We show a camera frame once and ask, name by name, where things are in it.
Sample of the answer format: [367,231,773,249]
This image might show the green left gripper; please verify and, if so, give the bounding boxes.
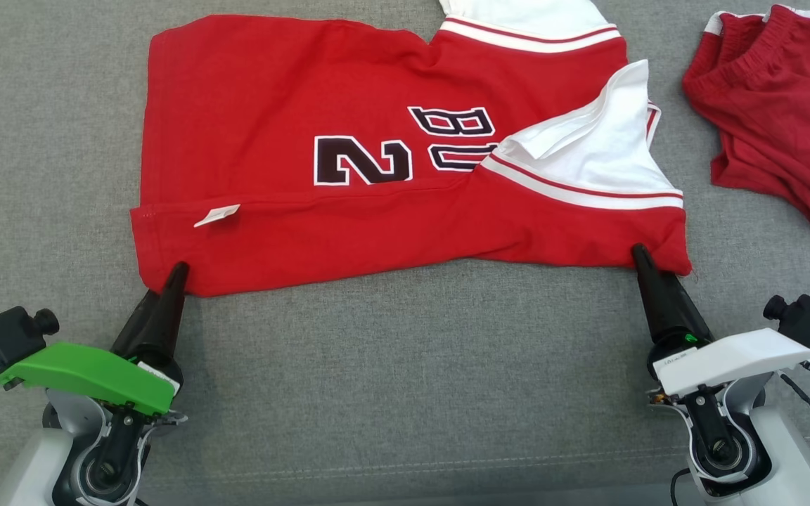
[0,262,190,417]

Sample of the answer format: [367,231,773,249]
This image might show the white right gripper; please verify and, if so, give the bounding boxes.
[632,244,810,398]

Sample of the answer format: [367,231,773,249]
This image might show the red and white jersey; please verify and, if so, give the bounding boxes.
[130,0,693,298]

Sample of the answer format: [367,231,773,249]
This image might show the red shorts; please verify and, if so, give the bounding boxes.
[682,4,810,239]

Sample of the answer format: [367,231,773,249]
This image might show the grey fabric sofa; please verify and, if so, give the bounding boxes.
[0,0,810,506]

